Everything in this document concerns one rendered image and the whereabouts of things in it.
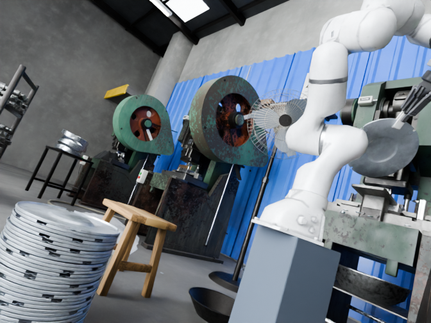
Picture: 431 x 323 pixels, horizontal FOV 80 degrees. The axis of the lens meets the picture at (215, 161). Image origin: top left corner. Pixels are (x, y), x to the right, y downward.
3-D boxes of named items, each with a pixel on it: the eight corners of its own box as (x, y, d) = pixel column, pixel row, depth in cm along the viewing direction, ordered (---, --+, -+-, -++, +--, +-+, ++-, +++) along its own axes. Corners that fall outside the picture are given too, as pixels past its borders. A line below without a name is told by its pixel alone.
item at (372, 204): (379, 217, 108) (385, 186, 110) (344, 209, 118) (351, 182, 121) (392, 229, 124) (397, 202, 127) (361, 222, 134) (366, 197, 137)
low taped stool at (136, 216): (75, 264, 124) (104, 197, 130) (120, 269, 139) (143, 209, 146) (98, 298, 98) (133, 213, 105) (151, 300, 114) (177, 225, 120)
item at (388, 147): (331, 147, 117) (331, 146, 117) (367, 187, 124) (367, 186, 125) (396, 104, 103) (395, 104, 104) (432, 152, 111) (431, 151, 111)
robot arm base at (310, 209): (281, 231, 65) (296, 179, 68) (242, 218, 82) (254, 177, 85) (338, 252, 74) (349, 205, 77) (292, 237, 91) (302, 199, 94)
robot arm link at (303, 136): (343, 84, 71) (279, 84, 82) (335, 165, 82) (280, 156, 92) (351, 76, 79) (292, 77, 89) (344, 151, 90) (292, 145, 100)
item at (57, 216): (128, 244, 72) (129, 241, 72) (6, 215, 58) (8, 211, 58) (110, 222, 97) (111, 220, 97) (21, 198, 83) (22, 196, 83)
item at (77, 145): (37, 198, 265) (71, 129, 281) (22, 188, 292) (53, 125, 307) (74, 206, 297) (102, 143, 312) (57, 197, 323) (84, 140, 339)
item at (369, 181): (406, 192, 124) (408, 181, 125) (361, 186, 138) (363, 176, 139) (412, 201, 134) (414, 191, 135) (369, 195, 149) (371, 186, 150)
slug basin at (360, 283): (399, 314, 102) (403, 288, 104) (316, 278, 127) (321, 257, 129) (414, 313, 124) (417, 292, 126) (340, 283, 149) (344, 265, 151)
